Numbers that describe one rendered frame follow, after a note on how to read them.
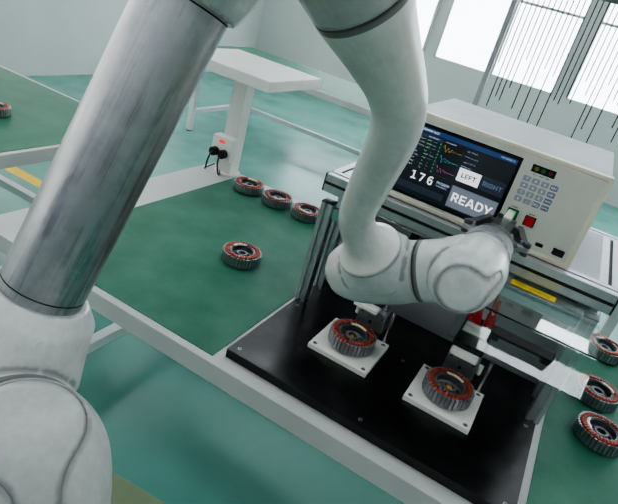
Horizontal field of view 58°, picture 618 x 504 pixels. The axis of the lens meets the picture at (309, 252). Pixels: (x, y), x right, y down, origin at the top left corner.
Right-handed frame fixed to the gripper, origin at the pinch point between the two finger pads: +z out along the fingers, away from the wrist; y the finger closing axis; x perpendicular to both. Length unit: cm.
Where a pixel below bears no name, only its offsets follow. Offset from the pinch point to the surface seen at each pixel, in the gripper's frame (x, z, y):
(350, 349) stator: -37.7, -12.1, -18.7
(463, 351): -30.1, -3.1, 3.2
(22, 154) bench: -44, 7, -153
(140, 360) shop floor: -118, 27, -108
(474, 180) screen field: 3.7, 6.1, -9.9
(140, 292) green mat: -43, -25, -69
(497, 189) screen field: 3.7, 6.1, -4.7
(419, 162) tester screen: 3.0, 6.1, -22.6
